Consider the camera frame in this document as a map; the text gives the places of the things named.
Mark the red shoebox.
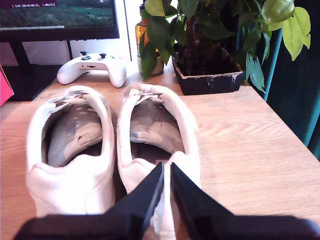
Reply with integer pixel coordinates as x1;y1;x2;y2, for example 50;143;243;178
0;64;15;107

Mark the black monitor cable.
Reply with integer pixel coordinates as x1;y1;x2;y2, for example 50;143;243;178
66;39;74;61

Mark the wide black computer monitor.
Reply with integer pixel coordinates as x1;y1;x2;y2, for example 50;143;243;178
0;0;120;43

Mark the dark monitor stand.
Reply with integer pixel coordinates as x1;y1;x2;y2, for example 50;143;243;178
1;41;64;102

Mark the black planter box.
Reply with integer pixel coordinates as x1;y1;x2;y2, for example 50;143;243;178
171;56;244;96

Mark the amber glass bottle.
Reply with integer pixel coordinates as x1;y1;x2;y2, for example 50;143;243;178
134;0;161;59

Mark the white lace-up shoe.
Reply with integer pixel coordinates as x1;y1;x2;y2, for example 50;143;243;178
24;84;117;217
116;82;202;237

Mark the green leafy plant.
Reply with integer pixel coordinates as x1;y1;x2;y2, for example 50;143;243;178
138;0;312;93

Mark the pale green round cup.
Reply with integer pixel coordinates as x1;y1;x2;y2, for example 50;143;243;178
136;54;165;76

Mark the white game controller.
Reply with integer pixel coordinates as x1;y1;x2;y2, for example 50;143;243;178
56;50;128;89

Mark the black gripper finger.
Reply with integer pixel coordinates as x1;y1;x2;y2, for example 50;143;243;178
170;162;236;240
104;162;166;240

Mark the dark teal curtain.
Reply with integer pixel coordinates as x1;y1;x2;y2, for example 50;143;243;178
234;0;320;162

